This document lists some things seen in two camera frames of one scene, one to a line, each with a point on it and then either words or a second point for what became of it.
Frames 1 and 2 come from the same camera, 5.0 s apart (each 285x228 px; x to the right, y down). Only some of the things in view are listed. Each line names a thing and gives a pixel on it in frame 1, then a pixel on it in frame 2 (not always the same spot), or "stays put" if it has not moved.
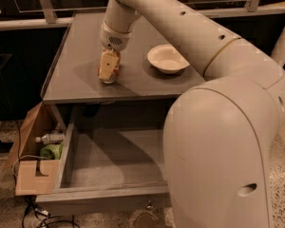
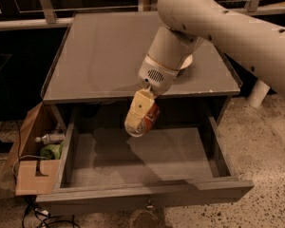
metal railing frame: (47, 21) stays put
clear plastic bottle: (50, 139) stays put
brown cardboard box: (36, 156) stays put
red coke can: (113, 77) to (147, 124)
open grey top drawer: (109, 171) stays put
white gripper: (113, 39) to (156, 75)
